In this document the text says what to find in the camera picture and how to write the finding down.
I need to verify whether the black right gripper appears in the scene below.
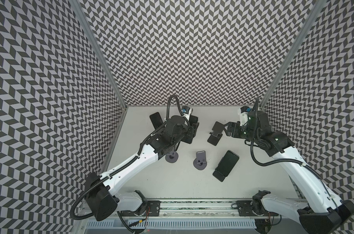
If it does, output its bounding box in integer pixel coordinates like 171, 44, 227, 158
222, 121, 259, 143

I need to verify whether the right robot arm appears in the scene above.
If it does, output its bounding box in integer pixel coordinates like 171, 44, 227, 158
224, 99, 354, 234

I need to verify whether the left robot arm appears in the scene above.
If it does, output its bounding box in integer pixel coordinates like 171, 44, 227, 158
70, 95, 199, 221

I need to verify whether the teal-edged phone middle back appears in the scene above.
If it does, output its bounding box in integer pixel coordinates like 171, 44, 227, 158
181, 115, 199, 144

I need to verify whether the black flat stand back right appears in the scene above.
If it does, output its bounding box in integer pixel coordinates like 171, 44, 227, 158
207, 132, 222, 146

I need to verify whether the black flat stand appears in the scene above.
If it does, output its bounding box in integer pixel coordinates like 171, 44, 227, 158
207, 132, 222, 146
213, 170, 226, 182

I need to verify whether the grey round stand centre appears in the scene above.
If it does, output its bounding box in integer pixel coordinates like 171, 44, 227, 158
193, 151, 207, 170

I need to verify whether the grey round stand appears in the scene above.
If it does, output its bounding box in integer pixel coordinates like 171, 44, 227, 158
165, 151, 179, 163
193, 151, 207, 170

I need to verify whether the grey round stand near left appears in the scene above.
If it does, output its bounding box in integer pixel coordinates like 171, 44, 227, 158
165, 151, 179, 163

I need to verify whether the purple-edged phone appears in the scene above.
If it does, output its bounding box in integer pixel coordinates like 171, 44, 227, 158
150, 112, 164, 130

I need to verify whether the black flat stand front right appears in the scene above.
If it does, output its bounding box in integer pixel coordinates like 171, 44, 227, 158
213, 170, 226, 182

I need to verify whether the white vent strip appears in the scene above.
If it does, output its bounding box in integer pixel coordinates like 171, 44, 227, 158
86, 219, 256, 230

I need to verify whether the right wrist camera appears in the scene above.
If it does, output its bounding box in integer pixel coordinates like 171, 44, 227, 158
240, 106, 252, 115

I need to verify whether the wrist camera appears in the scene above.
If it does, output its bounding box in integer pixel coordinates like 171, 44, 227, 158
181, 106, 193, 116
240, 106, 252, 115

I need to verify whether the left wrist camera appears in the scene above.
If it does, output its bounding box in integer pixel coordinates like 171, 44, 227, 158
181, 106, 193, 116

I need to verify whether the aluminium corner post right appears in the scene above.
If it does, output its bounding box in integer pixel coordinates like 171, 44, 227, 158
260, 0, 327, 109

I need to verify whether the aluminium corner post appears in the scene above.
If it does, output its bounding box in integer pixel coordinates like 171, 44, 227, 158
69, 0, 127, 109
260, 0, 327, 109

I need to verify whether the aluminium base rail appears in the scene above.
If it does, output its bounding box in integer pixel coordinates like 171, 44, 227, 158
80, 198, 321, 220

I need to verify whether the aluminium corner post left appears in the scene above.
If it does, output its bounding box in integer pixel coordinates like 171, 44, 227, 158
69, 0, 127, 109

